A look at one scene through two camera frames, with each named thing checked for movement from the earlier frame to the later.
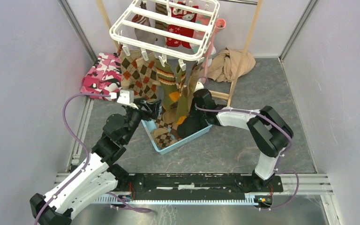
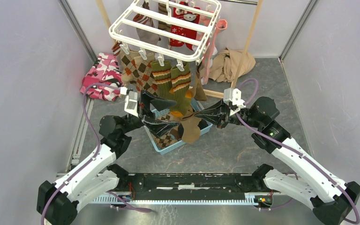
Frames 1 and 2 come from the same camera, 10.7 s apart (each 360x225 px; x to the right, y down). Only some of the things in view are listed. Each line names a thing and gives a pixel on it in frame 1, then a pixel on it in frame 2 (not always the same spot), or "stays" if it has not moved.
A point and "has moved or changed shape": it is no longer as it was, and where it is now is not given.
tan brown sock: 189,90 has moved or changed shape
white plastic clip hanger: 181,30 stays
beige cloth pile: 224,65 stays
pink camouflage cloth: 104,77 stays
